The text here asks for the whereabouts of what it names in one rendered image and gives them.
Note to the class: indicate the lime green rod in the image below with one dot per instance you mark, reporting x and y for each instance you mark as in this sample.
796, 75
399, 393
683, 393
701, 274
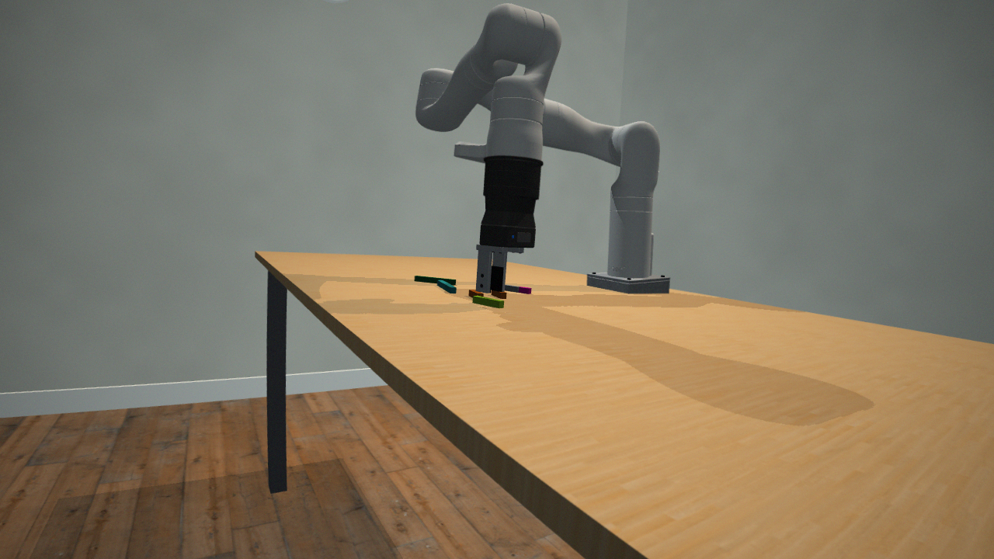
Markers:
488, 301

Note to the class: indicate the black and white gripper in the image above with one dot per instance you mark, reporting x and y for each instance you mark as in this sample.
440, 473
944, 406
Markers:
512, 158

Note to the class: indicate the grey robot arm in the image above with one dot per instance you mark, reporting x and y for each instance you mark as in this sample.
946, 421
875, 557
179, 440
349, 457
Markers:
524, 36

